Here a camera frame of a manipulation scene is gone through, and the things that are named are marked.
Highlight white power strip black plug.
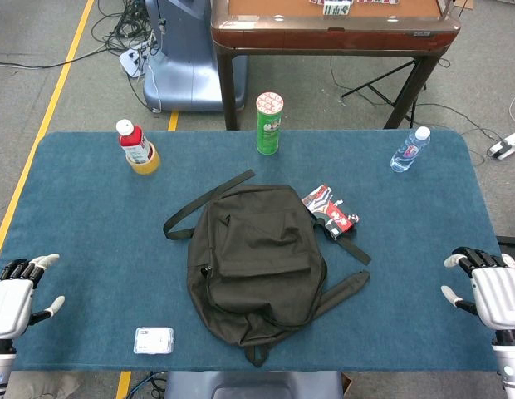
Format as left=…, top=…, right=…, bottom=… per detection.
left=488, top=131, right=515, bottom=160

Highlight thin white cable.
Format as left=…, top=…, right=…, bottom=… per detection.
left=147, top=57, right=163, bottom=113

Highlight black backpack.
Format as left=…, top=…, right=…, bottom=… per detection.
left=163, top=169, right=372, bottom=368

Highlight red drink bottle white cap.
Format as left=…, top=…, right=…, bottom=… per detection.
left=115, top=119, right=155, bottom=165

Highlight green white mahjong tiles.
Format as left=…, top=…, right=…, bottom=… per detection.
left=322, top=0, right=352, bottom=17

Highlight blue grey machine base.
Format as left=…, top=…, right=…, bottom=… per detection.
left=142, top=0, right=248, bottom=113

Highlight blue cable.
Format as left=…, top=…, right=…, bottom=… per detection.
left=126, top=371, right=167, bottom=399

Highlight yellow tape roll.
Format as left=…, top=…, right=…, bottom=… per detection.
left=125, top=143, right=162, bottom=175

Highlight white tissue pack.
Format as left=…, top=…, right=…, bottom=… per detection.
left=133, top=326, right=176, bottom=355

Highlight white power strip with plugs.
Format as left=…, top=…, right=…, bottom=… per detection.
left=118, top=39, right=157, bottom=78

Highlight black cable bundle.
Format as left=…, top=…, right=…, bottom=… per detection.
left=95, top=0, right=159, bottom=55

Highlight blue table cloth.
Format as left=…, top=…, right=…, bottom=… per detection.
left=0, top=129, right=508, bottom=372

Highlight grey blue robot torso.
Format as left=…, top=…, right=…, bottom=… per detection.
left=164, top=370, right=345, bottom=399

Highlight green chips can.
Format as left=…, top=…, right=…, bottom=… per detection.
left=256, top=91, right=285, bottom=155

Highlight long black floor cable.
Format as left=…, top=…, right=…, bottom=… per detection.
left=330, top=56, right=502, bottom=157

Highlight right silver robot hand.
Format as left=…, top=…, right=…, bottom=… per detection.
left=440, top=247, right=515, bottom=333

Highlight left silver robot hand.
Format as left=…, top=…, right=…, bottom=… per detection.
left=0, top=253, right=66, bottom=340

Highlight long yellow floor tape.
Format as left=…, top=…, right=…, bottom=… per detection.
left=0, top=0, right=96, bottom=265

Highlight red black snack packet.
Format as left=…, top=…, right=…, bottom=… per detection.
left=301, top=184, right=361, bottom=241

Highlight brown mahjong table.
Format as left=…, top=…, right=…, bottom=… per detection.
left=210, top=0, right=462, bottom=131

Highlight clear water bottle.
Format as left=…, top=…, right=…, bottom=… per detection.
left=390, top=126, right=432, bottom=174

